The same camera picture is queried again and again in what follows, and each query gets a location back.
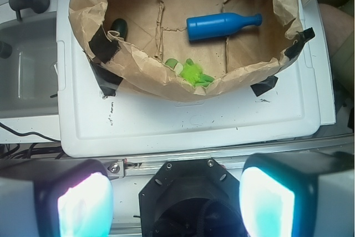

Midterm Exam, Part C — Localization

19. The green toy lettuce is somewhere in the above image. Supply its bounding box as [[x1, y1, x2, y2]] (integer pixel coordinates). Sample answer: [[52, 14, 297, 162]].
[[165, 58, 214, 87]]

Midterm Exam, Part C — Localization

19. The blue toy bottle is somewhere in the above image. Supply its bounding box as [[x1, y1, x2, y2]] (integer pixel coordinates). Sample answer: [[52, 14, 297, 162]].
[[186, 13, 262, 41]]

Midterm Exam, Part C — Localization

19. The black tape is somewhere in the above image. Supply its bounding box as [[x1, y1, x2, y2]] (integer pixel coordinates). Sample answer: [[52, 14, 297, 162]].
[[250, 75, 278, 97], [89, 61, 123, 97], [88, 26, 121, 64], [285, 27, 315, 62]]

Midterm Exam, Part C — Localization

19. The aluminium rail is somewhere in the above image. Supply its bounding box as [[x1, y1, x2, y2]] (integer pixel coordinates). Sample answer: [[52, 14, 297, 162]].
[[99, 134, 354, 179]]

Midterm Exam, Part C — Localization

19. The black tape right lower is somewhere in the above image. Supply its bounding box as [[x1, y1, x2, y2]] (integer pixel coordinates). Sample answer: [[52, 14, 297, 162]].
[[250, 75, 278, 97]]

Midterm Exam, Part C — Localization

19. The dark green toy vegetable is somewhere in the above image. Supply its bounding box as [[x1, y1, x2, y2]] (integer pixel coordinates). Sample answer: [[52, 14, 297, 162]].
[[110, 18, 128, 39]]

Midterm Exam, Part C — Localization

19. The black tape left upper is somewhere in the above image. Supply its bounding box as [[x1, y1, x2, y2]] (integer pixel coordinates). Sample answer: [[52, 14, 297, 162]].
[[88, 26, 121, 64]]

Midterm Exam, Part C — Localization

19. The brown paper bag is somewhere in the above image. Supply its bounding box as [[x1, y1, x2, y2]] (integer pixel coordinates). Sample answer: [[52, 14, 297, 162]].
[[69, 0, 302, 102]]

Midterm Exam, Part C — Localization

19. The grey sink basin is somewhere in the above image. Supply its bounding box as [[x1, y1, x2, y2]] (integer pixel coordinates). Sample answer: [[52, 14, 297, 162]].
[[1, 12, 58, 118]]

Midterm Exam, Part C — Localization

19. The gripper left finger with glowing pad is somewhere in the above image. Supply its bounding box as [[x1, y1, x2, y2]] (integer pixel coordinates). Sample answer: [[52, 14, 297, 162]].
[[1, 159, 114, 236]]

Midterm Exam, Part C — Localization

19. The black cable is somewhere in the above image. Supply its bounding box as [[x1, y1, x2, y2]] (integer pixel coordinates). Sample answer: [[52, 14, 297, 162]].
[[0, 122, 60, 142]]

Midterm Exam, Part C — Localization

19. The black tape right upper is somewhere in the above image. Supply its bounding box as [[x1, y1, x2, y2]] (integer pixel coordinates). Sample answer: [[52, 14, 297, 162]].
[[285, 27, 315, 62]]

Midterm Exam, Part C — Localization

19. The black tape left lower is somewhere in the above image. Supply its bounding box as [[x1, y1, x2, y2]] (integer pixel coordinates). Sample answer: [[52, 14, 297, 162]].
[[89, 61, 123, 97]]

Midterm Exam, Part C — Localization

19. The white plastic lid board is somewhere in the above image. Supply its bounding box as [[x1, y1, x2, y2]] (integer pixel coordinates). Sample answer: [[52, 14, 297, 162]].
[[57, 0, 336, 157]]

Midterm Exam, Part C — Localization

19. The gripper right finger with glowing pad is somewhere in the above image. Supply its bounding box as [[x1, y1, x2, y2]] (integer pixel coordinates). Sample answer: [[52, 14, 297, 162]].
[[239, 152, 354, 236]]

